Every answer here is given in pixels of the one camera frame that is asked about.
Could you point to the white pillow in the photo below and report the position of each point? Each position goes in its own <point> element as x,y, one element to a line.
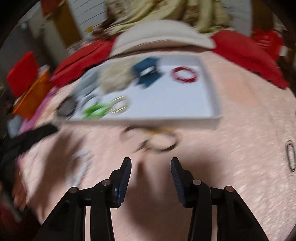
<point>159,34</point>

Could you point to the red gift bag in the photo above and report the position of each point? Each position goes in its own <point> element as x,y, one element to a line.
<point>269,40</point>

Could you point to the white cardboard box lid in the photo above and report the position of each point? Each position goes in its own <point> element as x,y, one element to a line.
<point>167,102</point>

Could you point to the grey fuzzy scrunchie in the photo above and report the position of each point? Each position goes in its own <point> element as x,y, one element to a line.
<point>87,84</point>

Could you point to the blue hair claw clip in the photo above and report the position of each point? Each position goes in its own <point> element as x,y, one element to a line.
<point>147,71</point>

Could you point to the red box in basket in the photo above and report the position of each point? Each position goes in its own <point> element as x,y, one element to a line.
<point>23,74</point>

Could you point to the orange plastic basket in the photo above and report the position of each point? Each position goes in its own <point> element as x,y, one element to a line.
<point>29,102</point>

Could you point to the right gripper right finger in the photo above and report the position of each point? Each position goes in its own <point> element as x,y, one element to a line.
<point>183,181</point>

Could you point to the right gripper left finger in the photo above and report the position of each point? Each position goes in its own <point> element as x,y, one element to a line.
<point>120,179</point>

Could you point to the cream dotted chiffon scrunchie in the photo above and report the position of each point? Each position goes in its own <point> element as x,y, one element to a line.
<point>118,76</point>

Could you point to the pink bedspread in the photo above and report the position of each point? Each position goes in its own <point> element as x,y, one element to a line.
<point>246,151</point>

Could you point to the person's left hand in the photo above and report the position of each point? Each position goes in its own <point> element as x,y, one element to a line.
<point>19,194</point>

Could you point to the floral beige quilt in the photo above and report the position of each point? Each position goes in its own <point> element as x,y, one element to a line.
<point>202,16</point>

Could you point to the red ruffled cushion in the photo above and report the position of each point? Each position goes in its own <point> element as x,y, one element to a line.
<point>74,66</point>
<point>244,52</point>

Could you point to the red ruffled cushion right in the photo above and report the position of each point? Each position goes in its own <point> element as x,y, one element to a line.
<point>244,52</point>

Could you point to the red ruffled cushion left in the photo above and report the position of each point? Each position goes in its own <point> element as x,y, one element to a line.
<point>74,66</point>

